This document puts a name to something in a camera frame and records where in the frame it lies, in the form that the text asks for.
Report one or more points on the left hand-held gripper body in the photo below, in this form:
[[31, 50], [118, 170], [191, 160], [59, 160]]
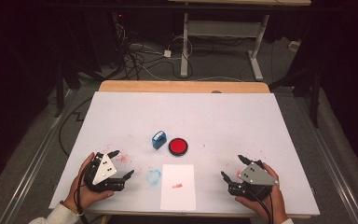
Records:
[[104, 174]]

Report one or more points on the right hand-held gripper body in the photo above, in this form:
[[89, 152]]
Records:
[[254, 180]]

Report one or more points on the blue stamp cap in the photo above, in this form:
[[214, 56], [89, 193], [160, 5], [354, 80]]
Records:
[[159, 145]]

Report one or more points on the blue translucent stamp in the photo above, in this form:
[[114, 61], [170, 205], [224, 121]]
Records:
[[159, 137]]

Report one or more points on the person's right hand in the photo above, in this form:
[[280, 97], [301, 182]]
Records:
[[275, 202]]

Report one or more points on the person's left hand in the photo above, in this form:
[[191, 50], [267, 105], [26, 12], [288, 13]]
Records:
[[80, 193]]

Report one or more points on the white paper sheet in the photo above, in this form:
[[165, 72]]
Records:
[[180, 174]]

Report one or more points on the round red ink pad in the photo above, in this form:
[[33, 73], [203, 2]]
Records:
[[178, 146]]

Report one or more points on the large white board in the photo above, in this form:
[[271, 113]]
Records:
[[199, 118]]

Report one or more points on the black stand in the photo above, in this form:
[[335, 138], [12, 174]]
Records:
[[314, 99], [59, 93]]

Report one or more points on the wooden table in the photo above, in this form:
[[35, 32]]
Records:
[[183, 86]]

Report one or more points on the white power adapter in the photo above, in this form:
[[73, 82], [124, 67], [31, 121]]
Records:
[[167, 53]]

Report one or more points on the metal floor rail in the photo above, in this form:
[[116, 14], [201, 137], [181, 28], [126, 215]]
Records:
[[34, 165], [335, 174]]

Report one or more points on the white metal frame desk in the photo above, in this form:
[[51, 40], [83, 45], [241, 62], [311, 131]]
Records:
[[223, 28]]

